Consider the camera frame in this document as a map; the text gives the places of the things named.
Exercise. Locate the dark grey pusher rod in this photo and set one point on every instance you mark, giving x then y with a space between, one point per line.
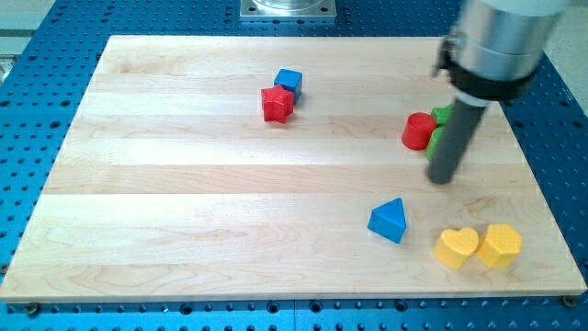
459 129

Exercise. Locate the red cylinder block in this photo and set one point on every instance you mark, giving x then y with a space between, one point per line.
418 130

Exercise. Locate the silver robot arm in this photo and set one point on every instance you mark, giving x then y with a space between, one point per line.
491 53

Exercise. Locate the green star block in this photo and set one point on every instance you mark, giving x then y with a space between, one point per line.
441 115

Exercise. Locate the green cylinder block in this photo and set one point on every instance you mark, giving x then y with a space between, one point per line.
433 142

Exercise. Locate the blue triangle block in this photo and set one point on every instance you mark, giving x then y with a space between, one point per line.
388 220

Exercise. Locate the yellow heart block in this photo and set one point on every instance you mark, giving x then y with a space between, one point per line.
454 247

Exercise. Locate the yellow pentagon block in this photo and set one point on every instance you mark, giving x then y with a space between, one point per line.
500 246

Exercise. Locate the blue cube block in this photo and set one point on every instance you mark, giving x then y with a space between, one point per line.
290 80

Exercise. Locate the red star block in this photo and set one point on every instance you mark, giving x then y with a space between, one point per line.
277 103

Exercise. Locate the light wooden board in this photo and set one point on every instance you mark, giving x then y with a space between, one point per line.
170 186

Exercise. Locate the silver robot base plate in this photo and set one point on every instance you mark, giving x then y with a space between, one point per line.
287 8

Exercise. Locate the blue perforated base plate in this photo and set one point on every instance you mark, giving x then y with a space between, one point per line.
44 88

